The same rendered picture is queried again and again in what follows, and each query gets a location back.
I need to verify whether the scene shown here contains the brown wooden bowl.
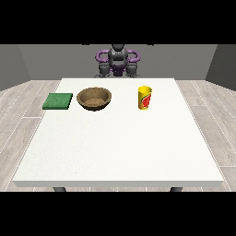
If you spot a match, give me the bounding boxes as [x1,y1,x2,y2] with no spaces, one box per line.
[76,87,112,112]

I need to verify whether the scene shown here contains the yellow cup with melon print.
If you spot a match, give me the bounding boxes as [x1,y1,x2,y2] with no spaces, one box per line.
[137,85,153,111]

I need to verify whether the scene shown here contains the green square pad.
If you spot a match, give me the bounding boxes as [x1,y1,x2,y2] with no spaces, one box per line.
[41,92,74,111]

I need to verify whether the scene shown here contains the grey robot trunk purple rings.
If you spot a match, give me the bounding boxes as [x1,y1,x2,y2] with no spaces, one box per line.
[93,44,143,79]

